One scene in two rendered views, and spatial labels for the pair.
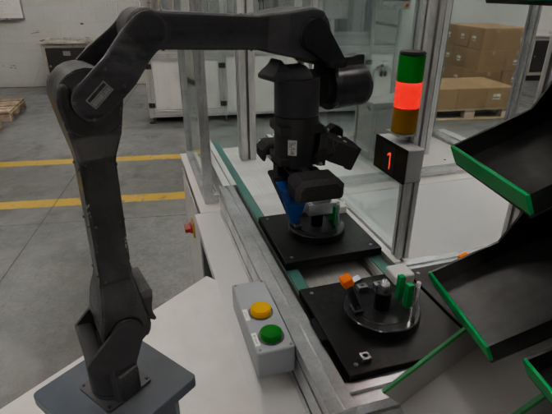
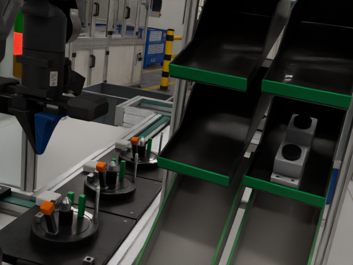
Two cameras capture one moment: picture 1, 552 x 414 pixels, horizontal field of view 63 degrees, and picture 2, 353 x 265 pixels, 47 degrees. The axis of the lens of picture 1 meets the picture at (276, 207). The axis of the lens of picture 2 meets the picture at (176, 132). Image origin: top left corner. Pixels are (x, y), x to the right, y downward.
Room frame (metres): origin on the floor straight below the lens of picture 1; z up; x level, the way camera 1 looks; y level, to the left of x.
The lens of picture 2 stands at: (0.12, 0.37, 1.45)
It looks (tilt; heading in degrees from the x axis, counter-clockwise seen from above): 16 degrees down; 299
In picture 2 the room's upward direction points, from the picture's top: 8 degrees clockwise
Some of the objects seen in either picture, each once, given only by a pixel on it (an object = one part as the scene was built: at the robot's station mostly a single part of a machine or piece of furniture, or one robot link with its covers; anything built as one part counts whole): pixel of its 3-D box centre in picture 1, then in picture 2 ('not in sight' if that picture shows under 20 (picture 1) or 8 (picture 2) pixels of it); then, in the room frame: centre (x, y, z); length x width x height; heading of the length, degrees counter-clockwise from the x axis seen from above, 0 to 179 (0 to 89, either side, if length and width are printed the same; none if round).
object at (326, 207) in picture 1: (321, 198); not in sight; (1.00, -0.11, 1.06); 0.08 x 0.04 x 0.07; 107
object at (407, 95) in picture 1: (407, 94); (25, 43); (0.89, -0.26, 1.33); 0.05 x 0.05 x 0.05
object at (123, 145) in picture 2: not in sight; (141, 149); (0.81, -0.67, 1.01); 0.24 x 0.24 x 0.13; 17
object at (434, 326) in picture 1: (383, 296); (65, 213); (0.67, -0.20, 1.01); 0.24 x 0.24 x 0.13; 17
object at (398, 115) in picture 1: (404, 119); (24, 65); (0.89, -0.26, 1.28); 0.05 x 0.05 x 0.05
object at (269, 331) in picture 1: (271, 335); not in sight; (0.62, 0.01, 0.96); 0.04 x 0.04 x 0.02
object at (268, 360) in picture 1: (260, 324); not in sight; (0.69, 0.03, 0.93); 0.21 x 0.07 x 0.06; 17
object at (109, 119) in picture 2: not in sight; (126, 108); (1.86, -1.98, 0.73); 0.62 x 0.42 x 0.23; 17
